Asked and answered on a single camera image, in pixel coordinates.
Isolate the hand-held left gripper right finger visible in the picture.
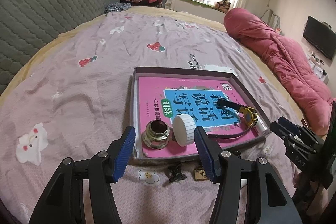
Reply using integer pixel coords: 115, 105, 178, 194
194, 126, 302, 224

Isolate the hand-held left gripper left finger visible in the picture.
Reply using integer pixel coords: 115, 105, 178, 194
29, 126, 136, 224

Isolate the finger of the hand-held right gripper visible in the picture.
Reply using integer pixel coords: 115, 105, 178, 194
270, 121, 297, 146
278, 116, 315, 140

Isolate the small brown gold packet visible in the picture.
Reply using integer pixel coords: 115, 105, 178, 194
194, 168, 206, 181

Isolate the white ribbed jar cap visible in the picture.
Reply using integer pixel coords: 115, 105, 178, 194
172, 114, 198, 146

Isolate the yellow wristwatch with black strap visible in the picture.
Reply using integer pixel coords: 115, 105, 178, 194
207, 98, 259, 139

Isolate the black hair clip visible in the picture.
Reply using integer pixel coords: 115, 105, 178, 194
165, 165, 187, 183

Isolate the shallow grey cardboard box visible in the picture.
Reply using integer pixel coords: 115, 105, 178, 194
130, 67, 269, 161

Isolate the pink quilted duvet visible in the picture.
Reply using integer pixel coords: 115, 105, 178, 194
223, 7, 336, 135

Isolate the pink blue book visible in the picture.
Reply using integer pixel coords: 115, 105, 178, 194
138, 76, 258, 157

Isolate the white shelf under television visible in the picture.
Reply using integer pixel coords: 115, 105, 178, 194
306, 52, 330, 83

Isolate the lilac printed blanket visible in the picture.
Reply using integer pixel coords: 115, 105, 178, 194
0, 13, 302, 224

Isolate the black television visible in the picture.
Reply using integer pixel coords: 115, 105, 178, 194
302, 16, 336, 60

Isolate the metal tube rack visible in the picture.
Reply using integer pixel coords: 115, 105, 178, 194
262, 9, 282, 30

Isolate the patterned windowsill cushion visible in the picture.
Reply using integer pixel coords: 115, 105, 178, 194
198, 0, 231, 13

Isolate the dark patterned cloth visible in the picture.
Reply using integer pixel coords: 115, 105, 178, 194
104, 2, 132, 14

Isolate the grey quilted headboard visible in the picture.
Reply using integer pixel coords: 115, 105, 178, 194
0, 0, 122, 94

